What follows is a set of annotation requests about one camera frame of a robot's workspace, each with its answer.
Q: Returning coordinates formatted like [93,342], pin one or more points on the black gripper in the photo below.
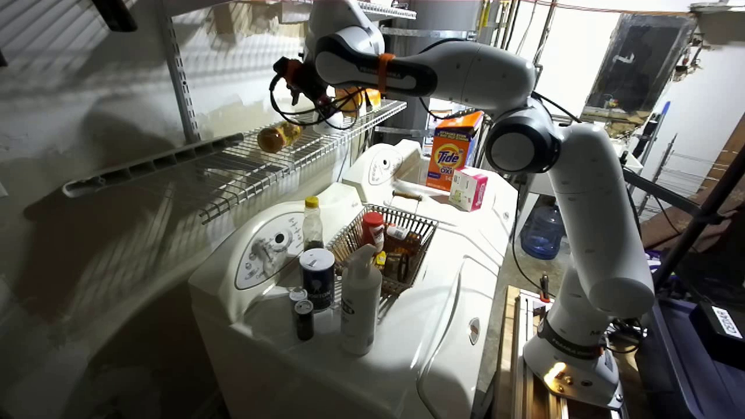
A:
[301,79]

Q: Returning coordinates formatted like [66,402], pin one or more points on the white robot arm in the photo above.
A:
[473,73]

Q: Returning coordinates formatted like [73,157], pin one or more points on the clear bottle yellow cap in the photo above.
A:
[312,229]

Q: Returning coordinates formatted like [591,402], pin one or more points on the white spray bottle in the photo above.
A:
[361,310]

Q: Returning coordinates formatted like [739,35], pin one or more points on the white orange carton box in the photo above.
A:
[358,95]

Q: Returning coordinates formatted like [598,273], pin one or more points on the red lid spice jar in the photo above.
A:
[372,229]

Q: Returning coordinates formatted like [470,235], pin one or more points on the orange detergent box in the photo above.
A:
[453,154]

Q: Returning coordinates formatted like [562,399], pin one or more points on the blue white round canister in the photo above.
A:
[317,274]

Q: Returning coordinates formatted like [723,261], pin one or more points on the pink white small box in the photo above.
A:
[469,188]

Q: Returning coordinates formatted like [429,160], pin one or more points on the blue water jug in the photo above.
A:
[540,230]

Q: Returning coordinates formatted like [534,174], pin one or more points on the white washing machine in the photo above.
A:
[404,357]

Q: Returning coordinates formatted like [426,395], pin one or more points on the wooden platform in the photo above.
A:
[514,363]

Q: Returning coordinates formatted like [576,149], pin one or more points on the black tripod pole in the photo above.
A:
[700,221]

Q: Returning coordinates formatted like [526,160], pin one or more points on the black box white label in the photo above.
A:
[723,328]

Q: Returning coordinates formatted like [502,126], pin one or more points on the white shelf wall rail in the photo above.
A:
[177,76]

